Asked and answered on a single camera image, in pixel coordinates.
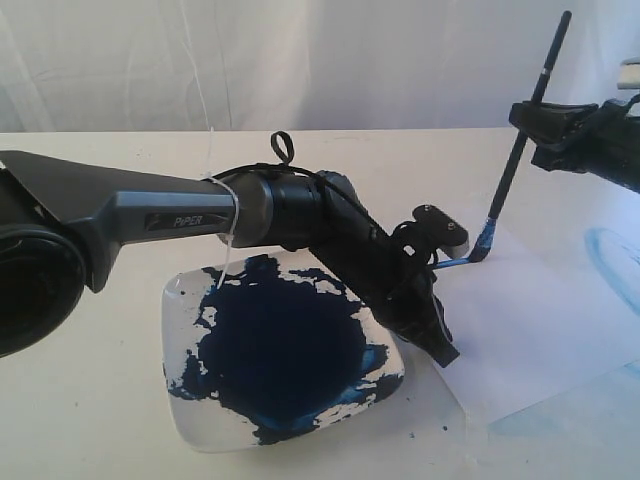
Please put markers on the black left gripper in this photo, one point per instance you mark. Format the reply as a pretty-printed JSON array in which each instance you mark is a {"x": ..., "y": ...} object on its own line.
[{"x": 391, "y": 274}]

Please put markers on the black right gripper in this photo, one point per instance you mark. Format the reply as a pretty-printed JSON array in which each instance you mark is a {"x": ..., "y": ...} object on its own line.
[{"x": 602, "y": 140}]

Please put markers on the black paintbrush blue tip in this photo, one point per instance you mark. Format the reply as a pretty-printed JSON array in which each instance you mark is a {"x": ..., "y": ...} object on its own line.
[{"x": 484, "y": 242}]

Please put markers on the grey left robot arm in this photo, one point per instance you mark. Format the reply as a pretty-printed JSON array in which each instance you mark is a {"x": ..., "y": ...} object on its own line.
[{"x": 64, "y": 223}]

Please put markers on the white paper sheet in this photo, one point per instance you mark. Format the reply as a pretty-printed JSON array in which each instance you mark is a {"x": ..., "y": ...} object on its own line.
[{"x": 555, "y": 304}]

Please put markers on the white square paint dish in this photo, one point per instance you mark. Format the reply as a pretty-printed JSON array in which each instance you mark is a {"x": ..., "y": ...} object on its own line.
[{"x": 268, "y": 349}]

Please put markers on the white zip tie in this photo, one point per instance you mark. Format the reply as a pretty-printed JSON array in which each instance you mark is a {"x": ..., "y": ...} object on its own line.
[{"x": 227, "y": 235}]

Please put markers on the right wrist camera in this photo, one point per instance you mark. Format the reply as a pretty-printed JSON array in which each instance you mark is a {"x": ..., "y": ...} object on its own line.
[{"x": 629, "y": 74}]

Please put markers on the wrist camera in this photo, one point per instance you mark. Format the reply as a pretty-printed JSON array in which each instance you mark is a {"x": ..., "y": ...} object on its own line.
[
  {"x": 629, "y": 74},
  {"x": 442, "y": 231}
]

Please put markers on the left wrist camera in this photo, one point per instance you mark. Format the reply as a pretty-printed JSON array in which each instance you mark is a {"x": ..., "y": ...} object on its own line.
[{"x": 442, "y": 231}]

